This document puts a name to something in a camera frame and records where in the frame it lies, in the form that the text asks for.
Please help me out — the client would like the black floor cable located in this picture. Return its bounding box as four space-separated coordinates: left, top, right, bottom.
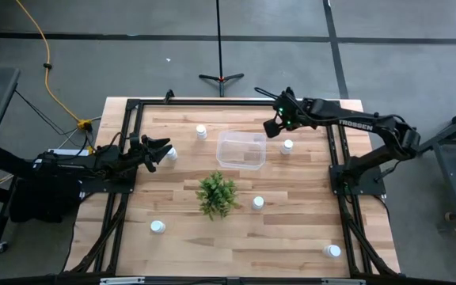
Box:
13 89 85 138

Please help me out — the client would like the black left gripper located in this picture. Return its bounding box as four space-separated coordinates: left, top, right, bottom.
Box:
127 135 174 174

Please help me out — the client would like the black clamp lever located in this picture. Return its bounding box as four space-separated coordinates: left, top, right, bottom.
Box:
373 159 402 184

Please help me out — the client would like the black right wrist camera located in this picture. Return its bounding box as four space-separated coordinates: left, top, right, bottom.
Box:
263 117 287 139

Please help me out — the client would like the black tripod stand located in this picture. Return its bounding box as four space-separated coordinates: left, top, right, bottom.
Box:
198 0 245 98

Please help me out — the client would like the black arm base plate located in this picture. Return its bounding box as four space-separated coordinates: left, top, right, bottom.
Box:
329 162 387 197
78 176 136 195

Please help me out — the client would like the clear plastic basket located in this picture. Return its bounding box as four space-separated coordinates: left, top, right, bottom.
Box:
215 130 268 172

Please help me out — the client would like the dark metal cart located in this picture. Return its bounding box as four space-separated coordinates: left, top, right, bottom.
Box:
417 98 456 234

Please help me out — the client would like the white flat box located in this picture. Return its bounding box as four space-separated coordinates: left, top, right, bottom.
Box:
48 147 91 157

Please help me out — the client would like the yellow floor cable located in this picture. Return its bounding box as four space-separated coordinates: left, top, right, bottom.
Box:
15 0 89 126

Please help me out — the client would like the black fabric bag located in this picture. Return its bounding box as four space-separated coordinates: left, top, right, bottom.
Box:
9 176 83 223

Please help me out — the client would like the green plant in white pot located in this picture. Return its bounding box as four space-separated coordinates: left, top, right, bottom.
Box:
195 170 240 222

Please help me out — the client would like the silver metal bracket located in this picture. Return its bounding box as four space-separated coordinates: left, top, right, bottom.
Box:
99 276 146 285
321 278 367 285

